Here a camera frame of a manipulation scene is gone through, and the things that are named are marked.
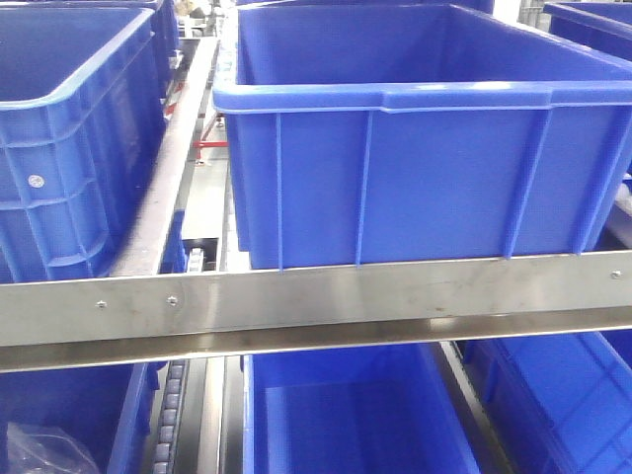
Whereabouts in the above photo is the lower left blue crate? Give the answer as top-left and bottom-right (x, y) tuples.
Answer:
(1, 362), (164, 473)

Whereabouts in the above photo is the blue plastic crate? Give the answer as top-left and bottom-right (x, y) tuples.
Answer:
(213, 4), (631, 269)
(1, 6), (166, 283)

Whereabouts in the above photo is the lower right blue crate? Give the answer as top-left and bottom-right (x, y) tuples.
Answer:
(461, 330), (631, 473)

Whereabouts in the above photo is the middle blue plastic crate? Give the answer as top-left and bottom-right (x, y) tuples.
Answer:
(213, 4), (631, 269)

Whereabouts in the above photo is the far right blue crate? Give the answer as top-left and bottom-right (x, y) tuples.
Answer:
(543, 2), (631, 61)

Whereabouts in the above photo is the white roller track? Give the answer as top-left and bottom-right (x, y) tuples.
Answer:
(150, 359), (190, 474)

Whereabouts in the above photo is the steel divider rail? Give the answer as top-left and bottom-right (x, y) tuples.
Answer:
(110, 37), (217, 277)

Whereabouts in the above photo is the left blue plastic crate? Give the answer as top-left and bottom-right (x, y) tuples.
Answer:
(1, 6), (166, 283)

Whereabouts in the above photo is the clear plastic bag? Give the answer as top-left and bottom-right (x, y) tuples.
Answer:
(1, 423), (101, 473)

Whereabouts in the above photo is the stainless steel shelf rail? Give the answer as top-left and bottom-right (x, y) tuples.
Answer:
(1, 251), (631, 371)

